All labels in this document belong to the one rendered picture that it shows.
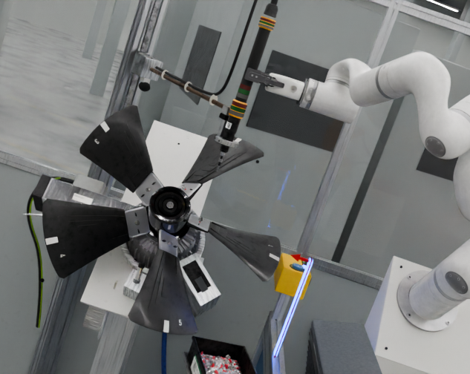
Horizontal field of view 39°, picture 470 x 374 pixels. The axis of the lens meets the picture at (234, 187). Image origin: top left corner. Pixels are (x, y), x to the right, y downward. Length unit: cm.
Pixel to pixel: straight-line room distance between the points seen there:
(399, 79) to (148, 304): 86
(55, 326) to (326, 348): 166
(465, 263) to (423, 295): 31
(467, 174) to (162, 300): 85
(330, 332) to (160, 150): 113
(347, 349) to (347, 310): 151
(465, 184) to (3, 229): 190
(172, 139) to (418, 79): 103
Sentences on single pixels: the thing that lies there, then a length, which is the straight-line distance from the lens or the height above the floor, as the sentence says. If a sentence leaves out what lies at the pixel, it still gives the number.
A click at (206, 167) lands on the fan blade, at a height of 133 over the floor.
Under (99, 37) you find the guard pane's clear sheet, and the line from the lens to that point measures 267.
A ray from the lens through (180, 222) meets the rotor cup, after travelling 189.
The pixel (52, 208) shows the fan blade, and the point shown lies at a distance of 190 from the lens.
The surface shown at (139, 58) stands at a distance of 241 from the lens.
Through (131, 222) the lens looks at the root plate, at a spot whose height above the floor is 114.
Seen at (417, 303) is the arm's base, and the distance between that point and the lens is 205.
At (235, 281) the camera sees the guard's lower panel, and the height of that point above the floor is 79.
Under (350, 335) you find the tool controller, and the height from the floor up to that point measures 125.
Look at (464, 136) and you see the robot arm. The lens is 152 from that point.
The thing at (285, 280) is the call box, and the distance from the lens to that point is 223.
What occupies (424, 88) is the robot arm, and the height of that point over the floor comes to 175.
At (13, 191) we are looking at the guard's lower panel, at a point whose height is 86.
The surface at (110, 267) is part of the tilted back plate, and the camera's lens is 212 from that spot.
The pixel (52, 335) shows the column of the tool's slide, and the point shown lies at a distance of 281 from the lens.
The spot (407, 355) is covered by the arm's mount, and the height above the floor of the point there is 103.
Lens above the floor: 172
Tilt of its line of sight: 12 degrees down
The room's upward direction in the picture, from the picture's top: 19 degrees clockwise
